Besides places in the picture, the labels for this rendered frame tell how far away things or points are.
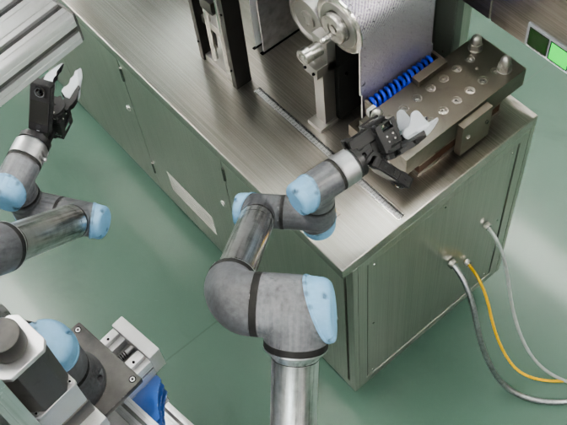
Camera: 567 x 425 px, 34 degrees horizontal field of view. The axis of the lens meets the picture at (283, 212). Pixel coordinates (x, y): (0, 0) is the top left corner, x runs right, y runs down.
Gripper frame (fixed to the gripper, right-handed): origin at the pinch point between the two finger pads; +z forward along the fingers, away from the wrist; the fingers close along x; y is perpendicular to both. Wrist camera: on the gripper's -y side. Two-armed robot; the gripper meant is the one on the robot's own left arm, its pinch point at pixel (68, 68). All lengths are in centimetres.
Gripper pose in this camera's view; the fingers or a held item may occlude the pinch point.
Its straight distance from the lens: 211.5
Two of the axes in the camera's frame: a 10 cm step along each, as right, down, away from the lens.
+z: 2.8, -8.2, 5.0
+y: -0.6, 5.0, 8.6
